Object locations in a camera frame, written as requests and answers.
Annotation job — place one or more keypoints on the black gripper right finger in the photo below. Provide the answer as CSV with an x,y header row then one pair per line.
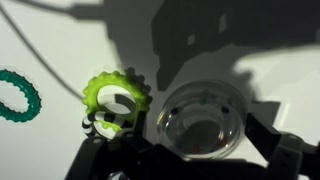
x,y
290,156

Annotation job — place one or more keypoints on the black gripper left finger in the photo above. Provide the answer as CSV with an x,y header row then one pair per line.
x,y
100,160

